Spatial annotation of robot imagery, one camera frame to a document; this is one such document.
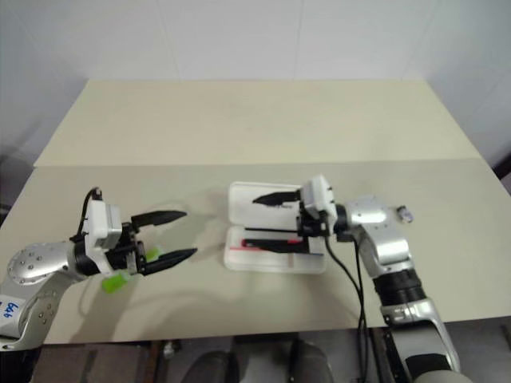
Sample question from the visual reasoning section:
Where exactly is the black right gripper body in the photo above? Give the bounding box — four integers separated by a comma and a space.
295, 201, 333, 240

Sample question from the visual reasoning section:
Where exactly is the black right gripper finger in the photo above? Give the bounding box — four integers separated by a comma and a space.
252, 188, 304, 207
243, 238, 311, 254

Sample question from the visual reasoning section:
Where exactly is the white plastic pencil case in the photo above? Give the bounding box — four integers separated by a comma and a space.
222, 181, 327, 275

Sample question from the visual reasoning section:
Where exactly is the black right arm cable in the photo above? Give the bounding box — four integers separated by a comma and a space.
323, 233, 370, 383

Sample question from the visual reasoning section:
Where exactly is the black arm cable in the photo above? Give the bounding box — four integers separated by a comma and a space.
323, 233, 370, 383
69, 187, 105, 245

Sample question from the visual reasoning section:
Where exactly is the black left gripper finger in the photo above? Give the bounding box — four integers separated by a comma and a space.
130, 210, 188, 233
143, 247, 199, 277

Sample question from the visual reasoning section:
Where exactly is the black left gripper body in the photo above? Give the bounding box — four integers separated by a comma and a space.
104, 220, 148, 277

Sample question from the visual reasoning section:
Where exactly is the red marker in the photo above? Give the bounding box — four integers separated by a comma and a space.
229, 238, 305, 251

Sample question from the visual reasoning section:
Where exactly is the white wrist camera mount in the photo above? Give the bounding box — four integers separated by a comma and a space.
300, 173, 339, 221
84, 198, 123, 273

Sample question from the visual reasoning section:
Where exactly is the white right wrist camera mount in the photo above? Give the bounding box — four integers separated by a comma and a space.
300, 173, 339, 221

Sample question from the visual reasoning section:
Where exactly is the white label blue writing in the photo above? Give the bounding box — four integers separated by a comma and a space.
0, 294, 26, 340

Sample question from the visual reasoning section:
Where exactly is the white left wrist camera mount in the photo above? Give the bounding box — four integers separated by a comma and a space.
84, 198, 123, 273

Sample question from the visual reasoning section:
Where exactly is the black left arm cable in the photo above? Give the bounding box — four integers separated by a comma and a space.
69, 187, 105, 245

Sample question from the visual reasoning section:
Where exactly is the green marker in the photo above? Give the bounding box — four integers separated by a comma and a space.
101, 247, 161, 295

